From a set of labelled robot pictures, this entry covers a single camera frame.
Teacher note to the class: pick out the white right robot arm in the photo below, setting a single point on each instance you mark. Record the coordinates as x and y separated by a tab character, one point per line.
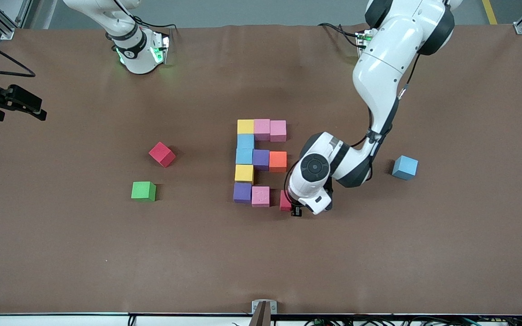
136	56

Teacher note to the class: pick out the yellow floor tape strip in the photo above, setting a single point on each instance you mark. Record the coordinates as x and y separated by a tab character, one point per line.
490	11

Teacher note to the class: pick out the white table edge rail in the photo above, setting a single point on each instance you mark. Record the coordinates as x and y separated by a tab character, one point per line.
61	320

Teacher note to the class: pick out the purple foam cube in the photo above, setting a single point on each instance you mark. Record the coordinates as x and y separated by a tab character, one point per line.
242	192
261	159

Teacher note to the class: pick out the brown camera mount strip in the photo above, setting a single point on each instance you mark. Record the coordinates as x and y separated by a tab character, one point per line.
261	317

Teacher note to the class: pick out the small grey metal bracket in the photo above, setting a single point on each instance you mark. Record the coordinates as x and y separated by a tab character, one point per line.
255	308

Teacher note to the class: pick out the orange foam cube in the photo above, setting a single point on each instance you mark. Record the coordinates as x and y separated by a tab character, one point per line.
278	161

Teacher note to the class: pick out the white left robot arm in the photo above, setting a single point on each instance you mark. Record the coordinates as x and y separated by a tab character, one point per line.
317	170

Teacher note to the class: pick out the pink foam cube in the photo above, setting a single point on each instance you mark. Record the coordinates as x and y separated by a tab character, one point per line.
262	129
278	131
260	196

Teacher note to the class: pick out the brown table cover sheet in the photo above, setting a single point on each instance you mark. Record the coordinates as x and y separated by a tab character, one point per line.
261	262

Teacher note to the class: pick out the green foam cube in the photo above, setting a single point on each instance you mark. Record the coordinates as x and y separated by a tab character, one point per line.
143	191

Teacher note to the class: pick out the red foam cube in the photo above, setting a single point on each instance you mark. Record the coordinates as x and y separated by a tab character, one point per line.
285	201
161	155

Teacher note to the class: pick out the grey connector plate green light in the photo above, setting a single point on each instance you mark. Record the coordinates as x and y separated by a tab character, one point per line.
161	50
361	40

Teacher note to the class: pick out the blue foam cube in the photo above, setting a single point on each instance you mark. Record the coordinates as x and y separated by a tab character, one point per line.
245	141
244	156
405	167

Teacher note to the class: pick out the yellow foam cube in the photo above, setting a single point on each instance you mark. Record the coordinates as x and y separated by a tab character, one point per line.
245	127
244	173

